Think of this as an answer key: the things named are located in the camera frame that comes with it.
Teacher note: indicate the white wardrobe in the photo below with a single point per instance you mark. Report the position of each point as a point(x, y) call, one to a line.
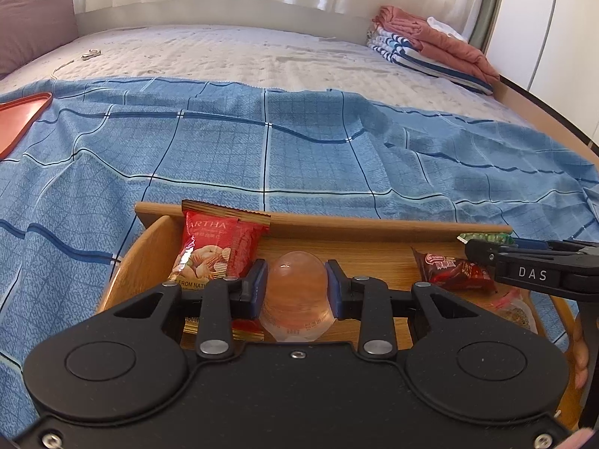
point(552, 32)

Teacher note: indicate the small white cloth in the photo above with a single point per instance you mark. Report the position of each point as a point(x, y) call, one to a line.
point(444, 28)

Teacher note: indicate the pink translucent jelly cup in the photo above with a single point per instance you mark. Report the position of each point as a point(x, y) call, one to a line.
point(295, 290)

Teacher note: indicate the white bed headboard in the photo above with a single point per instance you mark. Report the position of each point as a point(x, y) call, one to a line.
point(234, 16)

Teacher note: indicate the blue checked bedsheet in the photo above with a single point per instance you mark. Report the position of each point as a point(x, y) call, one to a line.
point(327, 163)

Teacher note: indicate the white quilted mattress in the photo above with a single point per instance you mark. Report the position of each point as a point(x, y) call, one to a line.
point(234, 56)

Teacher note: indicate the grey-green drape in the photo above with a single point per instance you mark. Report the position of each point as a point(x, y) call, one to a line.
point(491, 4)

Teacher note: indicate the green candy wrapper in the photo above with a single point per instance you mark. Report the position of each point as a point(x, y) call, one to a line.
point(486, 236)

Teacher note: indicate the red snack bar wrapper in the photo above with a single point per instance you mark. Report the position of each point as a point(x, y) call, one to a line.
point(449, 271)

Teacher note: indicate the folded blankets pile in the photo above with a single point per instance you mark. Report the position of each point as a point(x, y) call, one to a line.
point(449, 51)

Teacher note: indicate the mauve pillow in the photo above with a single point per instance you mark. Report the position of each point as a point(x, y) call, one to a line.
point(32, 23)

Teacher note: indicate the person's right hand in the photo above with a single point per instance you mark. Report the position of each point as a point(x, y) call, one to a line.
point(581, 365)

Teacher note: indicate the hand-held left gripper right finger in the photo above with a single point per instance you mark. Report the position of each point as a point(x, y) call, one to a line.
point(334, 290)

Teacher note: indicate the red nut snack packet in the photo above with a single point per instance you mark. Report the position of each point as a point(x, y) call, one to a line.
point(215, 248)

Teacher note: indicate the folded blue striped blanket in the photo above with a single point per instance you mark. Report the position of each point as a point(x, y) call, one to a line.
point(412, 56)

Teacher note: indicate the clear cracker packet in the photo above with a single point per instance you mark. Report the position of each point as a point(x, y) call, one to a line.
point(514, 311)

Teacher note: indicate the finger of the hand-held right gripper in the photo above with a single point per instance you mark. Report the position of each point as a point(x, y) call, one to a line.
point(482, 251)
point(533, 243)

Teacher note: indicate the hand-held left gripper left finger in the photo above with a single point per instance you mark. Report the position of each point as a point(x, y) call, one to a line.
point(260, 290)

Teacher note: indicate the wooden bed side rail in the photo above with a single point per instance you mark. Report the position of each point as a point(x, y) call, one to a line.
point(552, 112)

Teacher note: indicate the orange plastic tray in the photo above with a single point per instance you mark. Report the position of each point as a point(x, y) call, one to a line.
point(18, 121)

